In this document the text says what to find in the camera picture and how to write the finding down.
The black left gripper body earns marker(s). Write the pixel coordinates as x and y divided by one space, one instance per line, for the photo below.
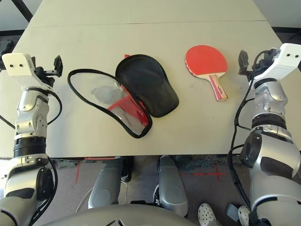
45 73

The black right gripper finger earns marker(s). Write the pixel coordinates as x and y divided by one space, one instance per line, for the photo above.
244 62

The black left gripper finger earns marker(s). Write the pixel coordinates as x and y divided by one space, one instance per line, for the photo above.
58 66

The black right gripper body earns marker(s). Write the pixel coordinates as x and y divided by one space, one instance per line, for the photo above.
264 62

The red ping-pong paddle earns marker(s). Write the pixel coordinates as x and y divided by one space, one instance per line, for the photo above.
204 58

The grey plush zipper charm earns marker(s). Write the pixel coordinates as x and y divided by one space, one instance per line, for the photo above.
105 94

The black red paddle case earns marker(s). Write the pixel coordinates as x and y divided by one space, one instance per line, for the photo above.
150 82

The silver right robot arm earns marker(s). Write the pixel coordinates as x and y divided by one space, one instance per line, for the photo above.
268 146

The red tape corner mark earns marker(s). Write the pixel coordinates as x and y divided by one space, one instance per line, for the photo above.
77 174

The red tape cross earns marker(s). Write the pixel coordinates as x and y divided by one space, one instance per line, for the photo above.
211 174

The grey left robot leg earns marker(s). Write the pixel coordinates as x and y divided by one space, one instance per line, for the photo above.
105 186

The grey robot leg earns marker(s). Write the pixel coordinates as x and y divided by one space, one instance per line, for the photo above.
171 188
105 186

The grey right robot leg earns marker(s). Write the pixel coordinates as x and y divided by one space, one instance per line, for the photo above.
171 188

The grey floor pedal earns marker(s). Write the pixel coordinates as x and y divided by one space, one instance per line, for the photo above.
232 212

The white clog shoe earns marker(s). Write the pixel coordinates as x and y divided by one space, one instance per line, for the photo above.
207 214
243 214

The black white sneaker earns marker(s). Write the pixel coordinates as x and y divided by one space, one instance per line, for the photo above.
156 195

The grey robot torso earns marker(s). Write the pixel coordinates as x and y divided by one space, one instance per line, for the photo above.
117 216

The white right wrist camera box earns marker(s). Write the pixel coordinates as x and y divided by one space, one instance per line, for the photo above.
287 56

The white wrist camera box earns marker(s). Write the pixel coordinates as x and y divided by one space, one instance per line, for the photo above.
17 64
287 56

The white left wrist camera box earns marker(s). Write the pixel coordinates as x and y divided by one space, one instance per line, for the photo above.
17 64

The black metal frame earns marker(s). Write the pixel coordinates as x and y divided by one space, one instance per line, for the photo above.
24 10

